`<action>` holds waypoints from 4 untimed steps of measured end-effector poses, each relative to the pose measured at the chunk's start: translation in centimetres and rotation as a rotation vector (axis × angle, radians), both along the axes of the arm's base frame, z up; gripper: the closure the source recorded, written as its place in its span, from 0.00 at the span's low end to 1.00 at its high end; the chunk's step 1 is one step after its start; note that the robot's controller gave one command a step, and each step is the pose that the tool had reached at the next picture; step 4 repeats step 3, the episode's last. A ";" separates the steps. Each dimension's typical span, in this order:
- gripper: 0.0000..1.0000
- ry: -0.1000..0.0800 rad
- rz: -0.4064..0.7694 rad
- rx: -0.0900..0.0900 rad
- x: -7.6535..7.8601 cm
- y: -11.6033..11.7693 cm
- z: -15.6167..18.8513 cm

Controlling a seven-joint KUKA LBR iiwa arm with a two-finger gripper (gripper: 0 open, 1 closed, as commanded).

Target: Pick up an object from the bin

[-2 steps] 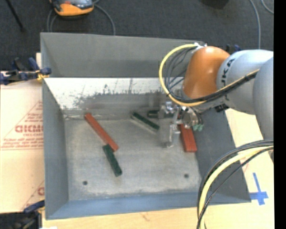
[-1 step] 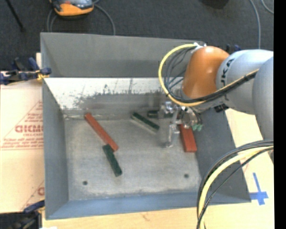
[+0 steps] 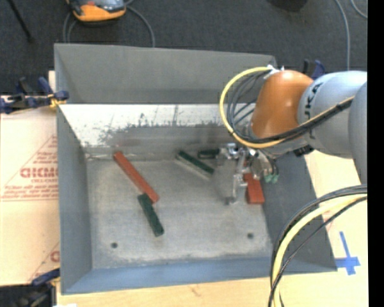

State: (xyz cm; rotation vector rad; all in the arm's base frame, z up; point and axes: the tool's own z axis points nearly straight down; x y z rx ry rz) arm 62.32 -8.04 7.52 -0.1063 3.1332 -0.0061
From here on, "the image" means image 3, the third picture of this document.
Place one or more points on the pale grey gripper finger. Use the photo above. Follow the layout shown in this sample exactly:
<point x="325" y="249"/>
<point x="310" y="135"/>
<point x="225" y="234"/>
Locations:
<point x="224" y="179"/>
<point x="239" y="184"/>

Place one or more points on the short red-brown flat block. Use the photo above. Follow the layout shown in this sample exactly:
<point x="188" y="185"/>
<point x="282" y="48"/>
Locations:
<point x="255" y="190"/>

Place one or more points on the small dark green flat block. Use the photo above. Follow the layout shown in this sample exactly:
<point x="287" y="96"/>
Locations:
<point x="208" y="153"/>

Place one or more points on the grey metal bin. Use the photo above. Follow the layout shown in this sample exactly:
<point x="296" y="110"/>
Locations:
<point x="185" y="222"/>

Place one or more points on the long red-brown flat block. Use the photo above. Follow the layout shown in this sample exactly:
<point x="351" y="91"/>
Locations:
<point x="136" y="176"/>

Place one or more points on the brown cardboard board red print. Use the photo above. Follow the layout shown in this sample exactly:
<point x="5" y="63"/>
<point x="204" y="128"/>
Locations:
<point x="25" y="209"/>

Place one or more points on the black cylinder on white bracket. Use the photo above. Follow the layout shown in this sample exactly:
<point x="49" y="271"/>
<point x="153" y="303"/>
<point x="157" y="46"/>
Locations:
<point x="303" y="151"/>

